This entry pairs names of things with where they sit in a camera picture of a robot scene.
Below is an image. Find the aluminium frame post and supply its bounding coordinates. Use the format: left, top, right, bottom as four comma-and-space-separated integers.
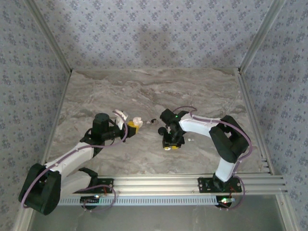
24, 0, 73, 74
237, 0, 287, 74

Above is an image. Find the aluminium frame leg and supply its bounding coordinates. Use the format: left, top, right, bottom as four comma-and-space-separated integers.
14, 206, 37, 231
276, 194, 298, 231

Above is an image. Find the aluminium side rail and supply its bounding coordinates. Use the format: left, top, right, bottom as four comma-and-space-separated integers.
237, 68, 276, 175
38, 69, 73, 169

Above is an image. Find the white slotted cable duct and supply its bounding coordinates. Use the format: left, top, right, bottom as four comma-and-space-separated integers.
57, 195, 218, 207

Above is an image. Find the black board with green light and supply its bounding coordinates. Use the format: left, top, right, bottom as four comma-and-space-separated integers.
215, 196, 236, 209
80, 195, 101, 210

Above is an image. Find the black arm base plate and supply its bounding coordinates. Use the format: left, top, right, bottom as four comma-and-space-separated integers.
74, 178, 115, 194
197, 177, 243, 193

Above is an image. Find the aluminium mounting rail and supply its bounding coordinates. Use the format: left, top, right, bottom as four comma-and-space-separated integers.
57, 175, 289, 196

